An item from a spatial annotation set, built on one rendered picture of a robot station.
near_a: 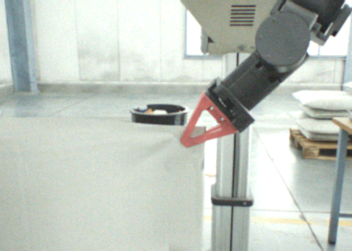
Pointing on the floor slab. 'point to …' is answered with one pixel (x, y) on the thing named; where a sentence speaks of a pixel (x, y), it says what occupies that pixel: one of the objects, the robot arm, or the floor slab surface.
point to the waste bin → (175, 117)
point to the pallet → (310, 150)
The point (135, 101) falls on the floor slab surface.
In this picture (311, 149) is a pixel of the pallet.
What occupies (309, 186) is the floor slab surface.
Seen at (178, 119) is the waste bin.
